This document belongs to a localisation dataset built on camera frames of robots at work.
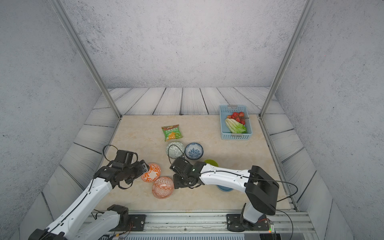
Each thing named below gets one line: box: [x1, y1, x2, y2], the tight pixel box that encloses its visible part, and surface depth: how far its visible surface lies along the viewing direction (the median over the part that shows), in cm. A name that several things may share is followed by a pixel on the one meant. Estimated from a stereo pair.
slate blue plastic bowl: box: [216, 184, 234, 192], surface depth 83 cm
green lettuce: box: [225, 118, 247, 134], surface depth 109 cm
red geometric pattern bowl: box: [152, 176, 175, 199], surface depth 84 cm
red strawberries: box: [227, 111, 246, 125], surface depth 117 cm
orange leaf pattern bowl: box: [141, 163, 162, 183], surface depth 90 cm
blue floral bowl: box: [185, 142, 204, 160], surface depth 98 cm
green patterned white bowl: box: [166, 141, 185, 159], surface depth 98 cm
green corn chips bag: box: [161, 124, 183, 142], surface depth 109 cm
